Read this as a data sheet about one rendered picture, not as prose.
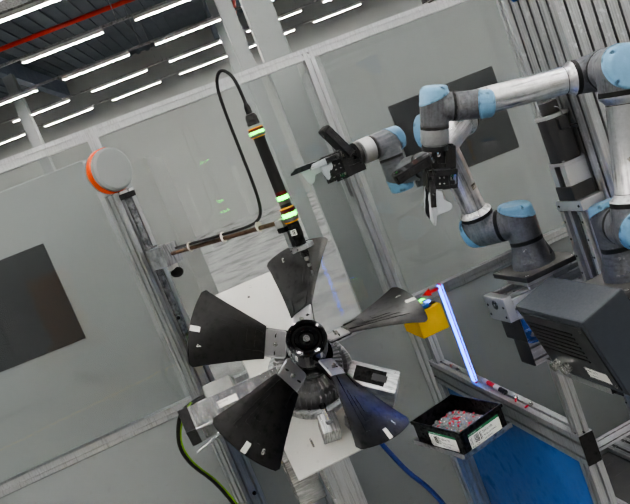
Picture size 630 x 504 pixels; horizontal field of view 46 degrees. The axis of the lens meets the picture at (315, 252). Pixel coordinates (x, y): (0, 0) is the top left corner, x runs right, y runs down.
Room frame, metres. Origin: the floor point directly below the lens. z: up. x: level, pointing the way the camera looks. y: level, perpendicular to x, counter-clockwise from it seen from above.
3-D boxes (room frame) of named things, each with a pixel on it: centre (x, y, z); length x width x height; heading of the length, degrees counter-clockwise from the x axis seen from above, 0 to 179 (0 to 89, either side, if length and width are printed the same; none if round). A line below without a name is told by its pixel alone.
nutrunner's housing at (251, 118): (2.11, 0.03, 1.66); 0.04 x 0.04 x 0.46
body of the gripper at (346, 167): (2.20, -0.17, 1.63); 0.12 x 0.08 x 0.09; 112
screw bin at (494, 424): (1.99, -0.20, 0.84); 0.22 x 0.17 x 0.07; 28
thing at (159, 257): (2.54, 0.49, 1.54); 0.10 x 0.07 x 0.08; 47
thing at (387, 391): (2.15, -0.01, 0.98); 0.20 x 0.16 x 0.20; 12
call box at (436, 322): (2.48, -0.26, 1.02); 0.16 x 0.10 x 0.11; 12
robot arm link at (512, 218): (2.56, -0.70, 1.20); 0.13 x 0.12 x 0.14; 54
